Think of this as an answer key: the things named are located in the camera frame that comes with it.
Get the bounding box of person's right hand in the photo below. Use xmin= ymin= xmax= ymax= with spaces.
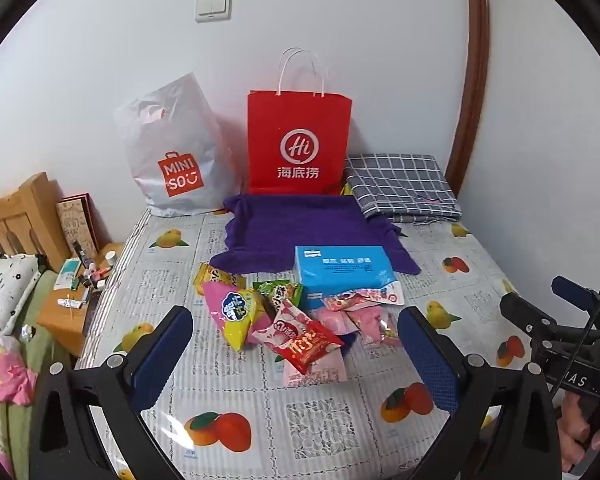
xmin=555 ymin=390 xmax=600 ymax=476

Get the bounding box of red and white snack packet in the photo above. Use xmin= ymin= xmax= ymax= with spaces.
xmin=250 ymin=300 xmax=345 ymax=375

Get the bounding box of wooden headboard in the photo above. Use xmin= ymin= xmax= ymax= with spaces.
xmin=0 ymin=171 xmax=73 ymax=273

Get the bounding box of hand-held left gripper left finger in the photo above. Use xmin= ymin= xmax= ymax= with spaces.
xmin=27 ymin=305 xmax=196 ymax=480

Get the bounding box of red paper bag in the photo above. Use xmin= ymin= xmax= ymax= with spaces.
xmin=246 ymin=47 xmax=353 ymax=196

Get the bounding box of pink and yellow chip bag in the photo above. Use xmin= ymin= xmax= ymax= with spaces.
xmin=201 ymin=280 xmax=276 ymax=352

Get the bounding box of white black-spotted pillow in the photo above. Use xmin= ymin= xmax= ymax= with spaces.
xmin=0 ymin=253 xmax=48 ymax=336

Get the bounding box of green blanket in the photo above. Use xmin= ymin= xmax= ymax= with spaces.
xmin=0 ymin=270 xmax=73 ymax=480

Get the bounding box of grey checked folded cloth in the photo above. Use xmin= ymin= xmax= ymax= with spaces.
xmin=344 ymin=152 xmax=463 ymax=224

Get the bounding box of yellow snack packet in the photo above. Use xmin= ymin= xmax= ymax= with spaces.
xmin=192 ymin=262 xmax=247 ymax=297

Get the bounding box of cluster of small cosmetics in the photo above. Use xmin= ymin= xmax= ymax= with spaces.
xmin=71 ymin=240 xmax=118 ymax=291

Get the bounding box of blue tissue box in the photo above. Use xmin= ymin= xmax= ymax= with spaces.
xmin=294 ymin=245 xmax=398 ymax=313

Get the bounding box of green snack packet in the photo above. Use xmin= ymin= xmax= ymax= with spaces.
xmin=252 ymin=280 xmax=306 ymax=308

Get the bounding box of white light switch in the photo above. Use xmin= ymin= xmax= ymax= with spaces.
xmin=195 ymin=0 xmax=232 ymax=23

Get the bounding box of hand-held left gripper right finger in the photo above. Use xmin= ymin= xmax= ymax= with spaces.
xmin=397 ymin=305 xmax=563 ymax=480

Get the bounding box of white plastic shopping bag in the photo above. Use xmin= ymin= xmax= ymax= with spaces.
xmin=112 ymin=72 xmax=241 ymax=218

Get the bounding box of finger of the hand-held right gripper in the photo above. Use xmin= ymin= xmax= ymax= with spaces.
xmin=500 ymin=292 xmax=561 ymax=341
xmin=551 ymin=275 xmax=600 ymax=311

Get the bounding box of pink cloth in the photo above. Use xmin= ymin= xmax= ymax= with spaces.
xmin=0 ymin=324 xmax=38 ymax=406

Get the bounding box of patterned flat box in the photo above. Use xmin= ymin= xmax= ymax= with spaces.
xmin=56 ymin=194 xmax=101 ymax=256

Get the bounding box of pile of pink candy packets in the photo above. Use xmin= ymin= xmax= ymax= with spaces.
xmin=315 ymin=282 xmax=406 ymax=348

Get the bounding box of wooden nightstand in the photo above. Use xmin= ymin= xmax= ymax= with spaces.
xmin=36 ymin=242 xmax=126 ymax=356

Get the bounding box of brown wooden door frame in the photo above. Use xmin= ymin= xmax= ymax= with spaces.
xmin=445 ymin=0 xmax=491 ymax=196

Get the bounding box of purple towel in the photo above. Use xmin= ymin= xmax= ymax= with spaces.
xmin=209 ymin=192 xmax=422 ymax=276

